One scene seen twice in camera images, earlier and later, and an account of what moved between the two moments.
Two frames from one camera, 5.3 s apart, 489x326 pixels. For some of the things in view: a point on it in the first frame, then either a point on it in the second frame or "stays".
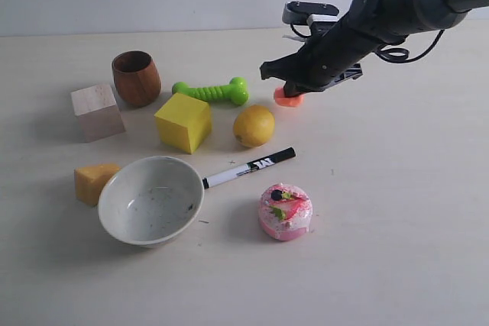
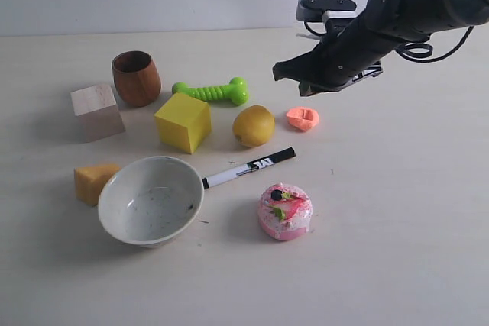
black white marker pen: [255, 164] stays
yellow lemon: [254, 126] stays
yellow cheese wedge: [89, 181] stays
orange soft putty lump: [281, 99] → [302, 118]
